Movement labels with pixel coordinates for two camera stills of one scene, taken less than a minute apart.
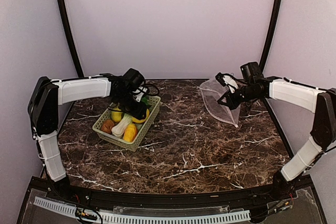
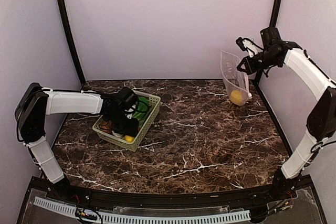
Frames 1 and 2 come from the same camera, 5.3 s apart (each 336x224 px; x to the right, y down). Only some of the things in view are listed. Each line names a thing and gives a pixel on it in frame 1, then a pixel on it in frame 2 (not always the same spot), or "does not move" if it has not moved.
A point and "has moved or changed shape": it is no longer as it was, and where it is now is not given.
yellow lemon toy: (143, 120) has moved or changed shape
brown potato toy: (107, 125) does not move
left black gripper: (137, 113) → (130, 131)
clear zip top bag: (211, 92) → (236, 82)
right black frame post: (276, 8) does not move
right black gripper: (231, 103) → (250, 68)
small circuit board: (80, 212) does not move
